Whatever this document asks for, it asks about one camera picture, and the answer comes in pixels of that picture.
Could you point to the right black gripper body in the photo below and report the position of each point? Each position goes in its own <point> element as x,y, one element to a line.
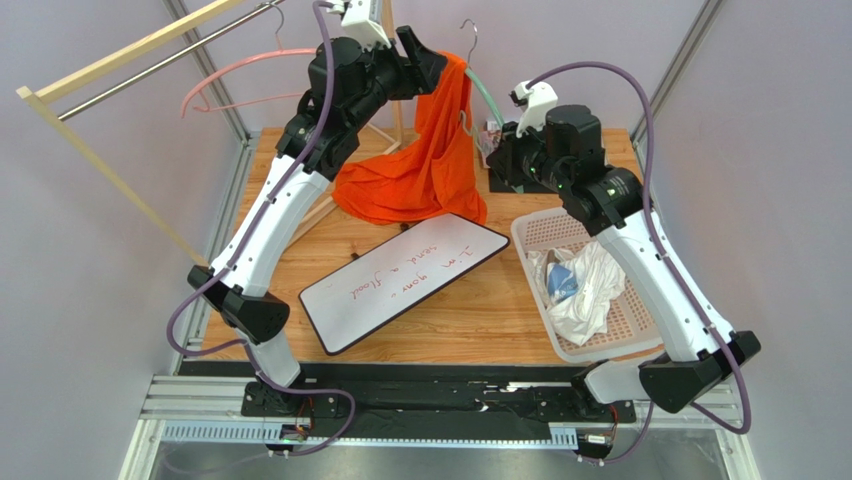
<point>505,158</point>

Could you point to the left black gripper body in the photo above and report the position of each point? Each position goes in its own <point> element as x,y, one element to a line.
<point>410,80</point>

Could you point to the green clothes hanger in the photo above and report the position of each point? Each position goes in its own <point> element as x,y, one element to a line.
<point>477,82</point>

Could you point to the orange t shirt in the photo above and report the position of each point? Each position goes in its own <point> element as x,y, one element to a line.
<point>432,176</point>

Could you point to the white printed t shirt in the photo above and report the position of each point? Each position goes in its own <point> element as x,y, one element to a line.
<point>577,288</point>

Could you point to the pink clothes hanger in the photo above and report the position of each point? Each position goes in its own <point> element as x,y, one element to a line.
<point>265,70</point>

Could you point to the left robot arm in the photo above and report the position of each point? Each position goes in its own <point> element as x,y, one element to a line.
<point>348,84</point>

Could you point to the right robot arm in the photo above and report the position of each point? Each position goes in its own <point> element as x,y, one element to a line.
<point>564,154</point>

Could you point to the large black book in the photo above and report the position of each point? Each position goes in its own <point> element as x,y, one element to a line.
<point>506,164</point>

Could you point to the pink cover book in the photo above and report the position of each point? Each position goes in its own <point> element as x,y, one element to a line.
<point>487,141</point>

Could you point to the white plastic basket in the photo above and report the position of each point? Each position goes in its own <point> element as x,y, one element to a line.
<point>630,329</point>

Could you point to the whiteboard with red writing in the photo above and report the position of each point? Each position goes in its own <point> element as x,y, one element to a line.
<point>379,286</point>

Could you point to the wooden clothes rack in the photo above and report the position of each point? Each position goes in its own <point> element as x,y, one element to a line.
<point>57,209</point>

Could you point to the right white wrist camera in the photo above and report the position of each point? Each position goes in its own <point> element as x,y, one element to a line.
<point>535,102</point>

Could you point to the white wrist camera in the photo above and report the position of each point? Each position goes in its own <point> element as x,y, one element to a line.
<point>361,21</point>
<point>535,102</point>

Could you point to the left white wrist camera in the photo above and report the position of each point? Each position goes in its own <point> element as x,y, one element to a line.
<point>361,21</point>

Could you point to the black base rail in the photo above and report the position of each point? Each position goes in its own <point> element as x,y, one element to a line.
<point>459,404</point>

